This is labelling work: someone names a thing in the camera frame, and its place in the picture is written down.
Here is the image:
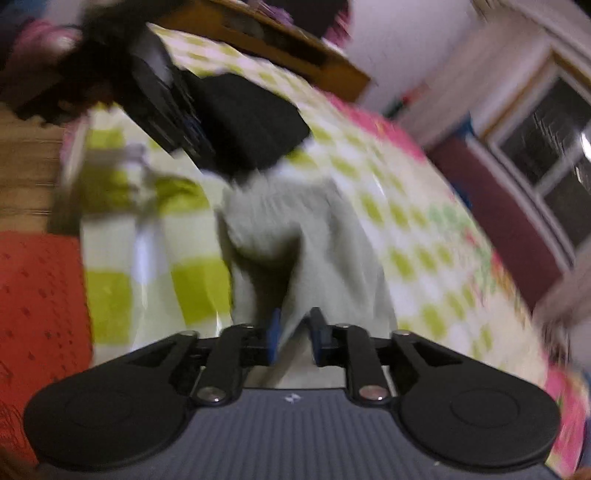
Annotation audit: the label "wooden desk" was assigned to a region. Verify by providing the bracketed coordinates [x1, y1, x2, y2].
[152, 0, 372, 100]

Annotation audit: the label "green checkered plastic sheet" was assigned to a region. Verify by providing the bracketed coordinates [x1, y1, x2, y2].
[58, 23, 573, 407]

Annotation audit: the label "red mat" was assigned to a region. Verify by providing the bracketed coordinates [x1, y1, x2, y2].
[0, 231, 95, 467]

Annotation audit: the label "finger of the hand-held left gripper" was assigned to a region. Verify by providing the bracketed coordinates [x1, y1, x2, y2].
[178, 74, 218, 169]

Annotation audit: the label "black pants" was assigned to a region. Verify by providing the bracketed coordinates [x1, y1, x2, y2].
[191, 73, 312, 174]

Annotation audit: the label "grey pants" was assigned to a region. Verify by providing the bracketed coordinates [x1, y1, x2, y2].
[215, 173, 400, 388]

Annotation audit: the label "maroon headboard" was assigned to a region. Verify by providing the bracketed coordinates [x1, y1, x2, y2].
[427, 136, 573, 310]

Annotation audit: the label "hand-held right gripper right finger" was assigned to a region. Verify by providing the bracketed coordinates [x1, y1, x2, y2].
[308, 307, 462, 407]

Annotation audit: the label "white framed window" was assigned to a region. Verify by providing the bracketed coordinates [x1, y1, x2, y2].
[480, 60, 591, 268]

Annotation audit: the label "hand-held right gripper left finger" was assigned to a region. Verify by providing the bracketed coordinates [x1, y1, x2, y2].
[131, 308, 283, 407]

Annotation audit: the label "pink floral bedsheet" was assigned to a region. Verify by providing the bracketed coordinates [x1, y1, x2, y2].
[323, 88, 591, 480]

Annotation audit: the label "magenta patterned cloth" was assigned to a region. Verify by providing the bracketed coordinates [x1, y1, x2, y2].
[249, 0, 296, 24]

